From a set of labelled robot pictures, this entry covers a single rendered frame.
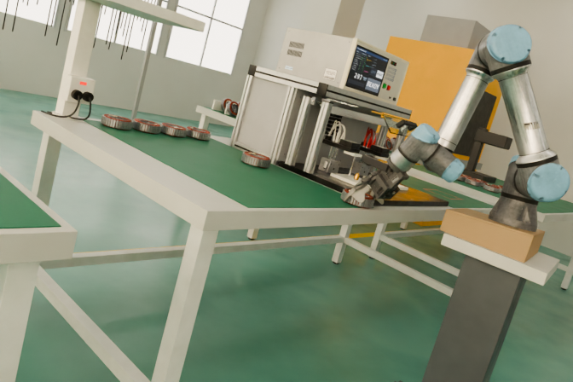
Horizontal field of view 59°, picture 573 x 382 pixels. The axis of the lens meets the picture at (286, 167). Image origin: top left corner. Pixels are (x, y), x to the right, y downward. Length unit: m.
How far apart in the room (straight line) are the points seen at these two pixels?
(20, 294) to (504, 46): 1.36
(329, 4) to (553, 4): 3.00
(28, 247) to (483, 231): 1.32
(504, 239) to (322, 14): 4.88
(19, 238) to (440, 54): 5.38
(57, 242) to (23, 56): 7.19
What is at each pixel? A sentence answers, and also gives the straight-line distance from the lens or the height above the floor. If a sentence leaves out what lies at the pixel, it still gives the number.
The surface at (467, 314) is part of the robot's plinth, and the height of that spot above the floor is 0.51.
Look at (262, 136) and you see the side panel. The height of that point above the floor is 0.84.
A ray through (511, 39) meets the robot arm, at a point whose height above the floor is 1.37.
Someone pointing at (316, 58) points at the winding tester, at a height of 1.21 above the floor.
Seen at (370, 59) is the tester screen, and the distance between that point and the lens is 2.18.
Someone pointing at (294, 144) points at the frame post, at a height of 0.86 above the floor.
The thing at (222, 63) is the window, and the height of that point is 1.15.
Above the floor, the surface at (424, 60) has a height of 1.74.
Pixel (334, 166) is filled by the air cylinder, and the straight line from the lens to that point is 2.15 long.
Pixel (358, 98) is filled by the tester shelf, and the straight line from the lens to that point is 2.12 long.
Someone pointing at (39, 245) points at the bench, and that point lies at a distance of 0.90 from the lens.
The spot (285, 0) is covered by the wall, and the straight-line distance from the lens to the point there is 10.12.
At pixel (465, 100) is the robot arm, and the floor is 1.18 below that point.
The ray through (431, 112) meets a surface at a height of 1.21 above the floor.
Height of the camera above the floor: 1.07
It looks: 9 degrees down
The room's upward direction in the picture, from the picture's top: 16 degrees clockwise
